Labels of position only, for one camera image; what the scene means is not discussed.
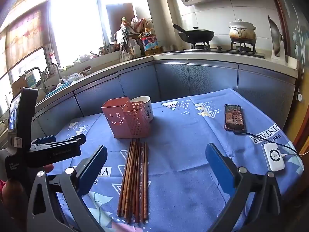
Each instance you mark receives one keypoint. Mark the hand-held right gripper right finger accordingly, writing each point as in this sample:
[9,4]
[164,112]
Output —
[221,171]

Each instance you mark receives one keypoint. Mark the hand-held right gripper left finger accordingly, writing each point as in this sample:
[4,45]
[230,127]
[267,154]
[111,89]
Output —
[93,170]

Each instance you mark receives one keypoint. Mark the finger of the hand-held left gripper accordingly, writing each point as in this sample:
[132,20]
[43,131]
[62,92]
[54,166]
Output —
[45,140]
[72,139]

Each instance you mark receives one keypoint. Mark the bundle of wooden chopsticks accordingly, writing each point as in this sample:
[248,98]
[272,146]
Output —
[131,178]

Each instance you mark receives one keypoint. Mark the pink plastic utensil holder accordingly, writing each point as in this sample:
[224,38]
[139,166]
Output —
[115,123]

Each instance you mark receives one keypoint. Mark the person's left hand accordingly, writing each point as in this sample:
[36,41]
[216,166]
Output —
[14,195]

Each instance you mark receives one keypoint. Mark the blue printed tablecloth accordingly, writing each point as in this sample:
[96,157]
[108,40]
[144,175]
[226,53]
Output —
[183,149]

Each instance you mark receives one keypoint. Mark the wooden cutting board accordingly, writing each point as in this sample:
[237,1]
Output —
[18,85]

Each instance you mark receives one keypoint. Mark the blue labelled packet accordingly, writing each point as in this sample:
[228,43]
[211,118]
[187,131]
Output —
[31,79]

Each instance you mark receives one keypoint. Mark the light blue tray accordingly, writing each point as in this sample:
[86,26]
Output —
[58,89]

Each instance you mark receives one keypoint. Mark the white power bank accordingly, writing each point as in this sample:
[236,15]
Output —
[274,157]

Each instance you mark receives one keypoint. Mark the black smartphone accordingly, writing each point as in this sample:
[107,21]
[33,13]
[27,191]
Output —
[234,117]

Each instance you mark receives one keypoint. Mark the clear plastic bag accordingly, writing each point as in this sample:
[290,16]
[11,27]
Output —
[74,77]

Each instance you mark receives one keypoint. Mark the steel faucet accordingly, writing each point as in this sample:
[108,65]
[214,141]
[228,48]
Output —
[54,67]
[35,70]

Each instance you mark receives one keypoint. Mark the white ceramic cup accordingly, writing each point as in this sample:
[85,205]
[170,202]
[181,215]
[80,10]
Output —
[147,108]

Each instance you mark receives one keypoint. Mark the brown window blind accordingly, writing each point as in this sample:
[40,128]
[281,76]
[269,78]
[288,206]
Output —
[26,38]

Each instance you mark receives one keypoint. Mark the white plastic jug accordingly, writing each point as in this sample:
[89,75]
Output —
[134,49]

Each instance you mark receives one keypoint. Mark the gas stove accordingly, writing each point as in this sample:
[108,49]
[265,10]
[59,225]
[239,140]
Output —
[217,50]

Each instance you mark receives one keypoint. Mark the yellow cooking oil bottle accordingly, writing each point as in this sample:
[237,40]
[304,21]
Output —
[151,44]

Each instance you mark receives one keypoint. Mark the seasoning rack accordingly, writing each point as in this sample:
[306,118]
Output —
[135,26]

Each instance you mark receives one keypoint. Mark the black frying pan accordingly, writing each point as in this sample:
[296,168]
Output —
[198,35]

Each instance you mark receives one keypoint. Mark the white clay pot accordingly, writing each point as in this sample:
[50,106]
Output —
[242,33]

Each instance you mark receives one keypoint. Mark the steel wok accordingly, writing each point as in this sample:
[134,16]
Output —
[275,38]

